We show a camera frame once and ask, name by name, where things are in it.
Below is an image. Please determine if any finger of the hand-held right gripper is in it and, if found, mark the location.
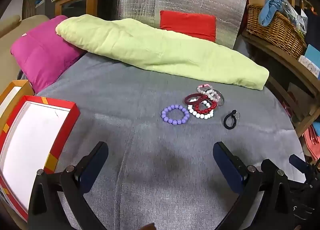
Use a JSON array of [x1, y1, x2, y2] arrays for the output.
[[289, 154, 311, 183]]

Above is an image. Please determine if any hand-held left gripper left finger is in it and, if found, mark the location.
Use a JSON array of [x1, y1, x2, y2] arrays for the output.
[[28, 141, 109, 230]]

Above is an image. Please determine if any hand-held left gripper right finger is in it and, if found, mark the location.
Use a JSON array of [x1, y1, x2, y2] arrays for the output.
[[212, 142, 293, 230]]

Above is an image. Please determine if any black hair tie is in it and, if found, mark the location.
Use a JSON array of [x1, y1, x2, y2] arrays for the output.
[[223, 110, 241, 130]]

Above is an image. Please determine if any red bead bracelet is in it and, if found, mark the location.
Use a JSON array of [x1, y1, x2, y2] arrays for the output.
[[193, 100, 217, 115]]

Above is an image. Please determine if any red and white box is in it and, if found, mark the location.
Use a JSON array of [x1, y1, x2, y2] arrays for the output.
[[0, 96, 81, 222]]

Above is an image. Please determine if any silver bangle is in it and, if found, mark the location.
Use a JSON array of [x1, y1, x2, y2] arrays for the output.
[[204, 89, 225, 107]]

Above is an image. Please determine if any maroon hair tie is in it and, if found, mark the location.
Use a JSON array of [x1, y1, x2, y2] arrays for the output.
[[184, 93, 208, 105]]

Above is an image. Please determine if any purple bead bracelet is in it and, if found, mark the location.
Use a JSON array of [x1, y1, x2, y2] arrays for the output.
[[161, 105, 190, 126]]

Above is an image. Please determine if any clear bracelet with pink knot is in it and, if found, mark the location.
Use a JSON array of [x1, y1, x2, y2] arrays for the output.
[[197, 84, 213, 95]]

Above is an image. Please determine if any red bag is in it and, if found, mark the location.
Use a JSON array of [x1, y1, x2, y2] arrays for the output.
[[303, 125, 320, 162]]

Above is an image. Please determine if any white printed card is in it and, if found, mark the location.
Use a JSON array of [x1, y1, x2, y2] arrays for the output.
[[299, 55, 320, 79]]

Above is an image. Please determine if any wooden shelf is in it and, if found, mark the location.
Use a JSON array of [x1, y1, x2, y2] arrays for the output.
[[241, 30, 320, 138]]

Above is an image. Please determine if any orange box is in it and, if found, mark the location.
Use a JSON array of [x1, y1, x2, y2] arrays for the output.
[[0, 80, 35, 126]]

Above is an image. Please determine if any blue card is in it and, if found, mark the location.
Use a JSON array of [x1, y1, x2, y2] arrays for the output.
[[305, 44, 320, 65]]

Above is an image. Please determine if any magenta pillow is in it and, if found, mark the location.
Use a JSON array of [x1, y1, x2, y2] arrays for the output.
[[10, 15, 87, 94]]

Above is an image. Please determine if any wicker basket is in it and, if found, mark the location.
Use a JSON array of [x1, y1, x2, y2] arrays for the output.
[[246, 3, 307, 59]]

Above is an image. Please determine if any light green folded blanket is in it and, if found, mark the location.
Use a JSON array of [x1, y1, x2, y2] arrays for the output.
[[55, 14, 270, 91]]

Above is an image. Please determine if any small red cushion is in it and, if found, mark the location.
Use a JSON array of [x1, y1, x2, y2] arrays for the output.
[[159, 10, 217, 43]]

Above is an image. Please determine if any clear plastic bag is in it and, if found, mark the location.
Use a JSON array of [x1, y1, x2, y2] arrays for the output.
[[282, 0, 308, 36]]

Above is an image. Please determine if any blue cloth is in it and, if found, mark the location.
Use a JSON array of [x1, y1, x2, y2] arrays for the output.
[[259, 0, 285, 27]]

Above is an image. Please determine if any dark wooden shelf unit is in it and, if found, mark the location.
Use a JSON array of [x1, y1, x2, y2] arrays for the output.
[[22, 0, 58, 19]]

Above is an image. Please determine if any pink and white bead bracelet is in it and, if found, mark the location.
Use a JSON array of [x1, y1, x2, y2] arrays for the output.
[[205, 90, 220, 102]]

